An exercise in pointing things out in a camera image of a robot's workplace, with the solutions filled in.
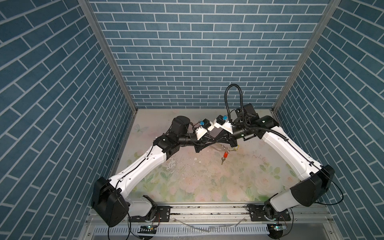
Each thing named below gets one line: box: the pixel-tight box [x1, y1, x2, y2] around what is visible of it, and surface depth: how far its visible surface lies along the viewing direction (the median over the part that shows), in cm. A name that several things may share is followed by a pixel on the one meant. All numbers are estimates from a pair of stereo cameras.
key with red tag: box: [221, 151, 229, 165], surface depth 96 cm
